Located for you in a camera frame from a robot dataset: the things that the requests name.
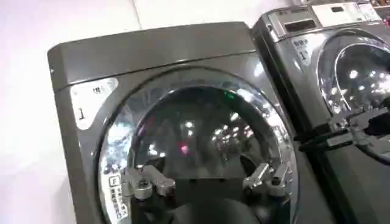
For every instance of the shelf with goods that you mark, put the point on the shelf with goods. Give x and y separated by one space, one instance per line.
381 3

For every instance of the white number sticker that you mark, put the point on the white number sticker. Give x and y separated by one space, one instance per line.
302 50
88 100

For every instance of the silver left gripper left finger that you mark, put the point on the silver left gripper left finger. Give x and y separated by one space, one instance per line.
143 189

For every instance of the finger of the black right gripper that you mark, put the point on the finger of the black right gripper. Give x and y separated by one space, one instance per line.
332 142
317 129

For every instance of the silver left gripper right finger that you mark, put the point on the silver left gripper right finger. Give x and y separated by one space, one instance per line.
275 182

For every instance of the grey dryer with control panel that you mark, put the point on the grey dryer with control panel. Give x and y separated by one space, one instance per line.
292 85

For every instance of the round glass dryer door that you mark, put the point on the round glass dryer door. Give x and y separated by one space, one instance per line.
359 76
195 134

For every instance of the white dryer control panel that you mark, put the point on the white dryer control panel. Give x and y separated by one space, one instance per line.
341 12

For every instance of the grey dryer with blank top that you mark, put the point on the grey dryer with blank top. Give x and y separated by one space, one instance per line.
146 51

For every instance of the white warning label sticker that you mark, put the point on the white warning label sticker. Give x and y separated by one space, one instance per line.
118 198

